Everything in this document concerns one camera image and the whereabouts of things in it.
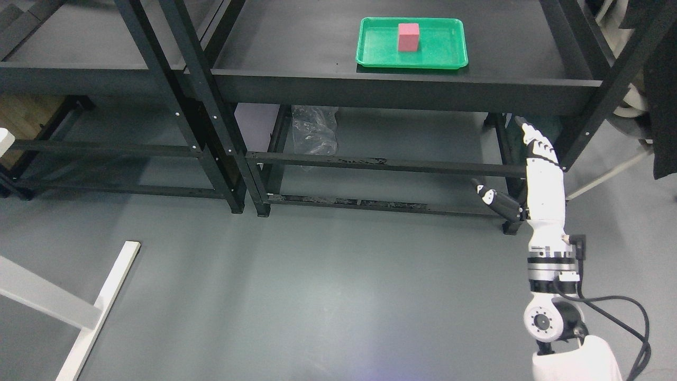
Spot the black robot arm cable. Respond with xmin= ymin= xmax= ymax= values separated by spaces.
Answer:
xmin=552 ymin=234 xmax=652 ymax=381

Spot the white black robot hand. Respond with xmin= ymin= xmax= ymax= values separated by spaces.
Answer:
xmin=471 ymin=116 xmax=571 ymax=257

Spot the white standing desk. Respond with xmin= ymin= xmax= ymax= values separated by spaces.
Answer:
xmin=0 ymin=128 xmax=142 ymax=381

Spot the office chair with black jacket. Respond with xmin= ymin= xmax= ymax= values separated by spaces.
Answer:
xmin=566 ymin=1 xmax=675 ymax=201

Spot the black right metal shelf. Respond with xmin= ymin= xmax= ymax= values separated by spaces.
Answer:
xmin=160 ymin=1 xmax=675 ymax=217

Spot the clear plastic bag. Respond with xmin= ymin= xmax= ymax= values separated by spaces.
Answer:
xmin=291 ymin=105 xmax=339 ymax=156

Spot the black metal shelf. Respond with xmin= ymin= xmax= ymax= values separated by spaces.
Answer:
xmin=160 ymin=1 xmax=675 ymax=217
xmin=2 ymin=1 xmax=246 ymax=214

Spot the pink foam block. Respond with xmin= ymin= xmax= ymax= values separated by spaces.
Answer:
xmin=397 ymin=23 xmax=420 ymax=52

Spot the green plastic tray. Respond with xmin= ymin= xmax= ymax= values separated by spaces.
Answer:
xmin=355 ymin=17 xmax=469 ymax=70

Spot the black left metal shelf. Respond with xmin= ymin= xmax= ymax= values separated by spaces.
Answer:
xmin=2 ymin=1 xmax=246 ymax=214

